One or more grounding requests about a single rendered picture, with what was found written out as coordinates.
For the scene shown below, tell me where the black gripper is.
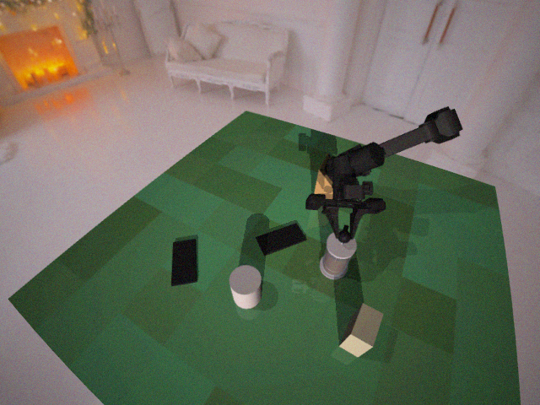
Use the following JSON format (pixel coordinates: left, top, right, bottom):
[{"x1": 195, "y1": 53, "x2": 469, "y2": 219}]
[{"x1": 305, "y1": 173, "x2": 386, "y2": 240}]

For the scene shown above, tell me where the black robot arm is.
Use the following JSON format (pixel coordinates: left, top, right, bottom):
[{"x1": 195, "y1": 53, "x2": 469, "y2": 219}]
[{"x1": 324, "y1": 106, "x2": 463, "y2": 202}]

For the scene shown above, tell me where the french press coffee maker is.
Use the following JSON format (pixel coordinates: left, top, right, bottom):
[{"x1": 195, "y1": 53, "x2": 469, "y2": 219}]
[{"x1": 319, "y1": 225, "x2": 356, "y2": 279}]

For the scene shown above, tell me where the black flat rectangular pad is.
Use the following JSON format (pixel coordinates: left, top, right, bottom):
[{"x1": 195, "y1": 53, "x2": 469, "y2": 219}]
[
  {"x1": 256, "y1": 224, "x2": 307, "y2": 256},
  {"x1": 171, "y1": 239, "x2": 197, "y2": 286}
]

